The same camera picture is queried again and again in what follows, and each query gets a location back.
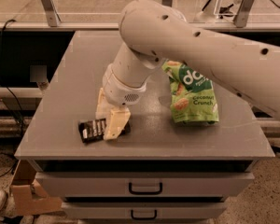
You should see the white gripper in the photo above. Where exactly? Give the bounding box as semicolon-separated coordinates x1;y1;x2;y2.
95;64;147;140

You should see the dark chocolate rxbar wrapper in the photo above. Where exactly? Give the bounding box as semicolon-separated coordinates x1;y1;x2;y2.
77;118;132;144

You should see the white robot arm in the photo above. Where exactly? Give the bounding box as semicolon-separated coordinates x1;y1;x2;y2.
96;0;280;140

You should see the clear plastic water bottle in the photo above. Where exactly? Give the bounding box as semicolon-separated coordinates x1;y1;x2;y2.
37;81;49;91

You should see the grey drawer cabinet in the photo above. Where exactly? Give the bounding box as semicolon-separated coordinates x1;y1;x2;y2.
16;31;273;224

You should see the green coconut crunch snack bag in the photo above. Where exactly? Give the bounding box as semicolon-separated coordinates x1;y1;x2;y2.
161;61;219;123

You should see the upper grey drawer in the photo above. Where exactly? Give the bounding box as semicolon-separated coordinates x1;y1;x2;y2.
35;172;254;198

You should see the grey drawer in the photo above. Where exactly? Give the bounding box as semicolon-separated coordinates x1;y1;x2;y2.
35;172;254;198
62;203;227;221

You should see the lower grey drawer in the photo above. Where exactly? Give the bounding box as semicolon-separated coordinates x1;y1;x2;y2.
62;203;227;221

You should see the cardboard box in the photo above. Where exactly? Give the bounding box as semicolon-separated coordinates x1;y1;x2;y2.
10;161;62;216

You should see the black upper drawer handle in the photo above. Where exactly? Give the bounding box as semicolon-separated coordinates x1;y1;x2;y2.
128;182;163;195

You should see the black drawer handle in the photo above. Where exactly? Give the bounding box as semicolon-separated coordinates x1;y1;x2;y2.
130;210;158;220
128;182;163;195

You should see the black lower drawer handle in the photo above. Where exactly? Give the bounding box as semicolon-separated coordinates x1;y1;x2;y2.
130;210;158;220

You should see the black cable on left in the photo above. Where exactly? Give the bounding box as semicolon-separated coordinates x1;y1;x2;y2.
0;18;26;180

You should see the left metal rail bracket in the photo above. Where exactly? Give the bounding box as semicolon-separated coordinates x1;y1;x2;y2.
41;0;61;27

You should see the right metal rail bracket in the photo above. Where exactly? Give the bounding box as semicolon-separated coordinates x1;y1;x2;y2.
233;0;255;28

